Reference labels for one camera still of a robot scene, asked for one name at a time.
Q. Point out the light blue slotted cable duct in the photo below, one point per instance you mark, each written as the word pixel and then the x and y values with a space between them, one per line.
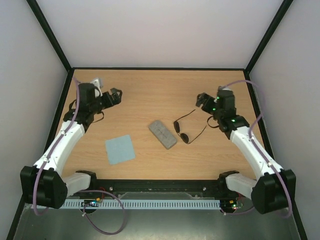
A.
pixel 143 204

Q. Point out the black enclosure frame post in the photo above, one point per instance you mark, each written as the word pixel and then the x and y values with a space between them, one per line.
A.
pixel 281 12
pixel 39 15

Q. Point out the black enclosure frame post left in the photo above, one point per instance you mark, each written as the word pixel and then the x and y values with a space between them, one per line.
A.
pixel 39 15

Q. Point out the black enclosure frame post right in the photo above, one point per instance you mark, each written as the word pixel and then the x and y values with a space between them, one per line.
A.
pixel 281 12

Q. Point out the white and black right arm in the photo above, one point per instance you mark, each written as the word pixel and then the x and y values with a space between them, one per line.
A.
pixel 273 188

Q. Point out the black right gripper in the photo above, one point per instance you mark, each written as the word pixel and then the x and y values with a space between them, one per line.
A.
pixel 206 103

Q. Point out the light blue cleaning cloth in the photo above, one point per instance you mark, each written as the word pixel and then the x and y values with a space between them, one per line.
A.
pixel 120 149

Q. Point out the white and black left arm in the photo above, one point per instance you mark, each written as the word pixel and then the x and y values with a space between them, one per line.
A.
pixel 43 184

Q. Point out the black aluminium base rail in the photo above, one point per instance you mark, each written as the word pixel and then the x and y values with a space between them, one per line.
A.
pixel 202 188

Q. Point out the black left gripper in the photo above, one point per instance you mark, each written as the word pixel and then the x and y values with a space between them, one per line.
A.
pixel 117 100

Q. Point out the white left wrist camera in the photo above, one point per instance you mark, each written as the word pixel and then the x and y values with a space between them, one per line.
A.
pixel 97 82

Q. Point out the grey felt glasses case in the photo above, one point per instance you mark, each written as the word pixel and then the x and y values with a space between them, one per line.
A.
pixel 163 134

